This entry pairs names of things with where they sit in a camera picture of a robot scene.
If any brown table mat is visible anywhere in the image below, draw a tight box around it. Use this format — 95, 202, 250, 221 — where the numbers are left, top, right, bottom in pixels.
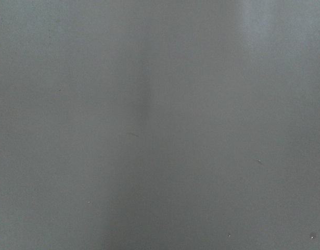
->
0, 1, 320, 249

